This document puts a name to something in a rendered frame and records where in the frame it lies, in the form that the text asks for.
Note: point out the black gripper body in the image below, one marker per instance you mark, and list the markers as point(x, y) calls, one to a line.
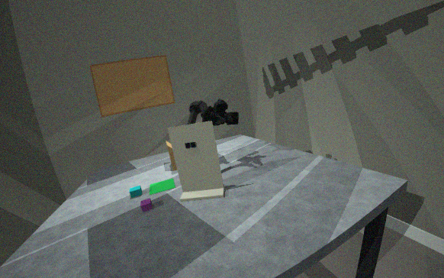
point(208, 116)

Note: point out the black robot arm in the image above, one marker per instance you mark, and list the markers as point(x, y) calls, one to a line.
point(201, 107)

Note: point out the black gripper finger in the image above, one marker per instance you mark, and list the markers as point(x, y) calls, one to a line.
point(229, 118)
point(217, 119)

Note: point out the small purple cube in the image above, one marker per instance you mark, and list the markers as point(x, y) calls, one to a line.
point(146, 205)

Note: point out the cyan cube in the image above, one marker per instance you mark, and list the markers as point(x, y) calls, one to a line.
point(135, 191)

